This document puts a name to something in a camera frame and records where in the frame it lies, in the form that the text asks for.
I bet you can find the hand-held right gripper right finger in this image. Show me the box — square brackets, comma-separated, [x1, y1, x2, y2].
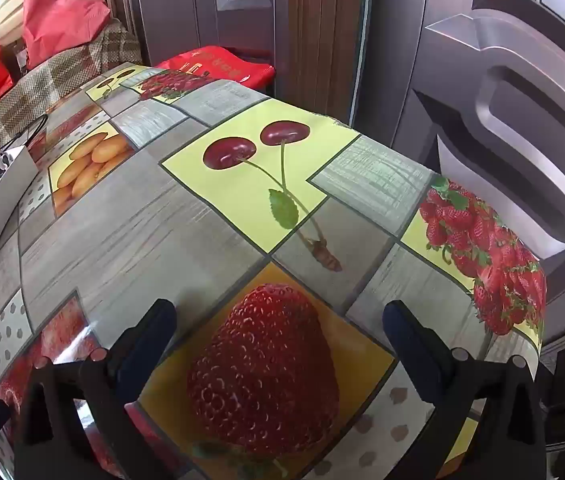
[382, 300, 549, 480]

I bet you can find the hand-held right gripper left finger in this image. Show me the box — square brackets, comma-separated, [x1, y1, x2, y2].
[15, 299, 186, 480]

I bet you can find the fruit printed tablecloth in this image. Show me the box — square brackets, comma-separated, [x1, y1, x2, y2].
[0, 62, 548, 480]

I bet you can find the dark brown metal door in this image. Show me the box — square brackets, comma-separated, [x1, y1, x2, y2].
[352, 0, 565, 411]
[127, 0, 363, 126]

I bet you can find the brown plaid blanket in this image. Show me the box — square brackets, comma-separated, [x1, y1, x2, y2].
[0, 20, 146, 161]

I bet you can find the red printed tote bag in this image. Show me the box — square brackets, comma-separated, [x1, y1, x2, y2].
[155, 46, 276, 94]

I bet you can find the light red fabric bag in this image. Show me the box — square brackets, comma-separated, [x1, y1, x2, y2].
[22, 0, 113, 69]

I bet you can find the black cable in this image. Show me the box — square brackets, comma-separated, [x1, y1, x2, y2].
[0, 114, 49, 154]

